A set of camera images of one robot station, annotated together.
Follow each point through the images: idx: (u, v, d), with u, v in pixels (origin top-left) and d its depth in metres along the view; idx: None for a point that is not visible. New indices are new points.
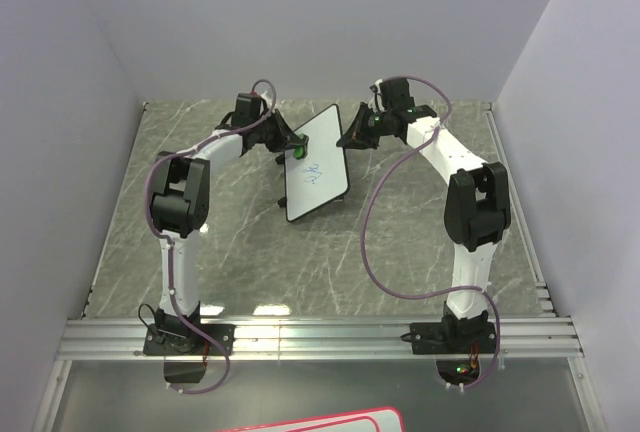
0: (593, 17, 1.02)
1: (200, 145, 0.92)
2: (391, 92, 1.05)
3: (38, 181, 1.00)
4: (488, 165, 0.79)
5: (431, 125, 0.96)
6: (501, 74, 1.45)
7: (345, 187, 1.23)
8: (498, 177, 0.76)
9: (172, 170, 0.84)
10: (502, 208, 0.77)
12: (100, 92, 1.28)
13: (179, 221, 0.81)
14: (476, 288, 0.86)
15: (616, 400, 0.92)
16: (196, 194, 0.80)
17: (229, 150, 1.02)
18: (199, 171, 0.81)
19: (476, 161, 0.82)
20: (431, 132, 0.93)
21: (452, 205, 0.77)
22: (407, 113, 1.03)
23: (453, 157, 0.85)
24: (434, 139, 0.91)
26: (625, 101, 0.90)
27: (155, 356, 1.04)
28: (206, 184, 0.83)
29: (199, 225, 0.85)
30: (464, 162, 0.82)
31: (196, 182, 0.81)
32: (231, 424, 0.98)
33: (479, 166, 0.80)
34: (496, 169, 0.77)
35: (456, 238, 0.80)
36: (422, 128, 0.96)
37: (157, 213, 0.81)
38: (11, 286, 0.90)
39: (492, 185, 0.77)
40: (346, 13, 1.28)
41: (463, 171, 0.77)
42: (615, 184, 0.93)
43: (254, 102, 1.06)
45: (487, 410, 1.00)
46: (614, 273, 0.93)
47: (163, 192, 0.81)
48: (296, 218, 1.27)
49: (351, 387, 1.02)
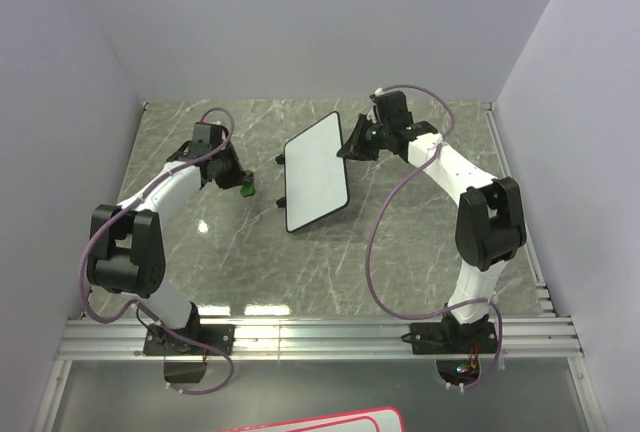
0: (595, 19, 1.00)
1: (146, 190, 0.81)
2: (389, 107, 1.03)
3: (38, 182, 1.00)
4: (497, 180, 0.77)
5: (434, 142, 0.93)
6: (500, 74, 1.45)
7: (344, 201, 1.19)
8: (511, 194, 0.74)
9: (117, 227, 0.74)
10: (517, 224, 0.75)
12: (100, 94, 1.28)
13: (128, 286, 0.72)
14: (481, 299, 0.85)
15: (615, 401, 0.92)
16: (143, 256, 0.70)
17: (190, 183, 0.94)
18: (145, 227, 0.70)
19: (484, 177, 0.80)
20: (434, 149, 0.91)
21: (465, 225, 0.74)
22: (407, 131, 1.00)
23: (461, 175, 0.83)
24: (438, 156, 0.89)
26: (627, 102, 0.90)
27: (155, 356, 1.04)
28: (156, 237, 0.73)
29: (156, 286, 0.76)
30: (472, 178, 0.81)
31: (141, 241, 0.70)
32: (231, 424, 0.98)
33: (490, 182, 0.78)
34: (507, 184, 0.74)
35: (470, 259, 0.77)
36: (424, 146, 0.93)
37: (104, 281, 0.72)
38: (11, 287, 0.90)
39: (503, 200, 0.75)
40: (345, 15, 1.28)
41: (472, 188, 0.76)
42: (616, 186, 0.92)
43: (214, 130, 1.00)
45: (487, 410, 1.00)
46: (613, 276, 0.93)
47: (106, 256, 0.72)
48: (293, 228, 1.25)
49: (350, 387, 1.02)
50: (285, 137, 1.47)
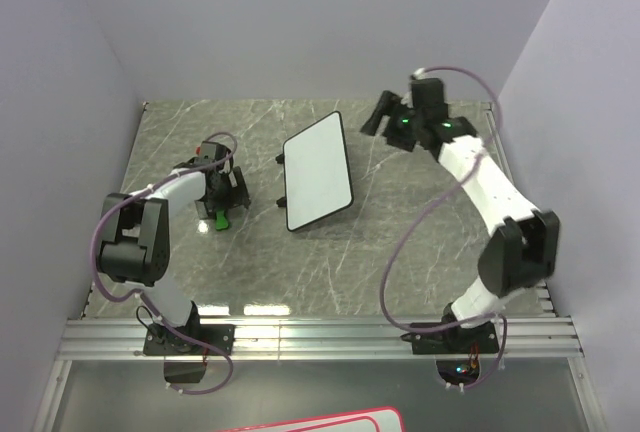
0: (596, 18, 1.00)
1: (157, 184, 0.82)
2: (425, 95, 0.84)
3: (39, 183, 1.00)
4: (539, 214, 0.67)
5: (474, 149, 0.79)
6: (500, 74, 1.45)
7: (348, 199, 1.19)
8: (551, 231, 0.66)
9: (125, 215, 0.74)
10: (548, 261, 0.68)
12: (99, 94, 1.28)
13: (134, 272, 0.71)
14: (489, 314, 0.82)
15: (616, 402, 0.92)
16: (152, 240, 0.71)
17: (194, 187, 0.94)
18: (156, 211, 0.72)
19: (524, 207, 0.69)
20: (474, 159, 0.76)
21: (491, 256, 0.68)
22: (444, 128, 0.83)
23: (498, 198, 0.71)
24: (476, 170, 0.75)
26: (625, 103, 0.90)
27: (155, 356, 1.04)
28: (165, 226, 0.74)
29: (161, 275, 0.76)
30: (511, 208, 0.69)
31: (151, 225, 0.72)
32: (231, 424, 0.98)
33: (529, 212, 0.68)
34: (548, 219, 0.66)
35: (490, 283, 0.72)
36: (462, 152, 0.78)
37: (110, 266, 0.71)
38: (11, 287, 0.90)
39: (541, 236, 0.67)
40: (345, 14, 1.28)
41: (509, 220, 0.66)
42: (615, 186, 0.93)
43: (220, 150, 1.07)
45: (486, 410, 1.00)
46: (614, 276, 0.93)
47: (114, 241, 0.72)
48: (295, 226, 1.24)
49: (350, 387, 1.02)
50: (285, 136, 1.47)
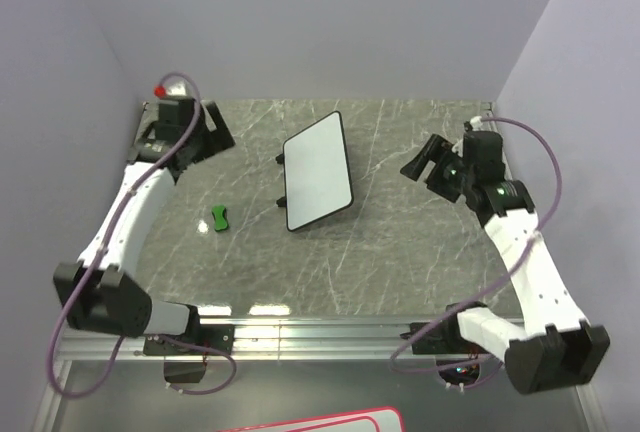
0: (596, 17, 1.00)
1: (105, 235, 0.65)
2: (479, 152, 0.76)
3: (39, 183, 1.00)
4: (586, 326, 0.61)
5: (527, 230, 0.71)
6: (500, 75, 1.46)
7: (348, 199, 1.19)
8: (598, 349, 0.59)
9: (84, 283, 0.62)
10: (585, 373, 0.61)
12: (99, 94, 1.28)
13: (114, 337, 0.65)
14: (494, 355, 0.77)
15: (615, 402, 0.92)
16: (123, 316, 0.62)
17: (156, 193, 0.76)
18: (116, 294, 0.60)
19: (572, 315, 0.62)
20: (526, 244, 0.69)
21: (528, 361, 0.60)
22: (495, 193, 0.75)
23: (545, 299, 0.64)
24: (527, 256, 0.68)
26: (624, 105, 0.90)
27: (154, 356, 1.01)
28: (132, 292, 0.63)
29: (144, 320, 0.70)
30: (558, 315, 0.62)
31: (116, 305, 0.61)
32: (231, 425, 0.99)
33: (576, 323, 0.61)
34: (597, 337, 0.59)
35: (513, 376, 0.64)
36: (512, 232, 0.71)
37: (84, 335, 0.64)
38: (11, 288, 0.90)
39: (584, 348, 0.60)
40: (345, 15, 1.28)
41: (553, 332, 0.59)
42: (615, 186, 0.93)
43: (182, 105, 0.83)
45: (486, 410, 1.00)
46: (614, 277, 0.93)
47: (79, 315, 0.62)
48: (295, 227, 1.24)
49: (350, 387, 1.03)
50: (285, 136, 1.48)
